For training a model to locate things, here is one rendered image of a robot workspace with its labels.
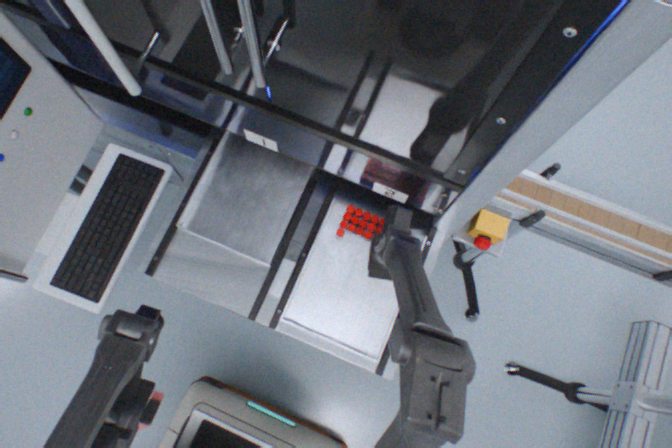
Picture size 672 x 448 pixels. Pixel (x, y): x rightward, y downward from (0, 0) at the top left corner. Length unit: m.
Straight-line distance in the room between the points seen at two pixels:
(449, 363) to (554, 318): 1.72
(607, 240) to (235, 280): 0.95
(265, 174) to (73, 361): 1.31
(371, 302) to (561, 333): 1.24
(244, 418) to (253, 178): 0.90
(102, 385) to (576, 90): 0.74
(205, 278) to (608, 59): 1.03
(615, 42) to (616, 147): 2.11
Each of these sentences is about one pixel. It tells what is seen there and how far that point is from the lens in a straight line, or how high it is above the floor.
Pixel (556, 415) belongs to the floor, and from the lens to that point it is 2.43.
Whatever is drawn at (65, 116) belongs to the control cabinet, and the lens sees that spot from 1.51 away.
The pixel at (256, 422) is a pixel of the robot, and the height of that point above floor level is 0.28.
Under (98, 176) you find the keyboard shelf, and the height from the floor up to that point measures 0.80.
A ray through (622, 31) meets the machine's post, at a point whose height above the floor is 1.75.
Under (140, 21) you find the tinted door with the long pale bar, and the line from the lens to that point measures 1.11.
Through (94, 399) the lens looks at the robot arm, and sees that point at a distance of 0.82.
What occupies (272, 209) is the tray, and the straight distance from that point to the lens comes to 1.40.
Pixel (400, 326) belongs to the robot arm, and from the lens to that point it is 0.75.
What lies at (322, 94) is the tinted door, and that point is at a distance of 0.98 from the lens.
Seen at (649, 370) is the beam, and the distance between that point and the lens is 1.96.
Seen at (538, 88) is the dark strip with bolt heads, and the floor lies 1.60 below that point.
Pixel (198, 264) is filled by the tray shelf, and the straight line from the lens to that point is 1.39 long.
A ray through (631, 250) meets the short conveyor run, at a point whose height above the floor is 0.93.
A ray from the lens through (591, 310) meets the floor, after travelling 2.51.
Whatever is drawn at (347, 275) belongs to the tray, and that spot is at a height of 0.88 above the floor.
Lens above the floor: 2.22
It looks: 75 degrees down
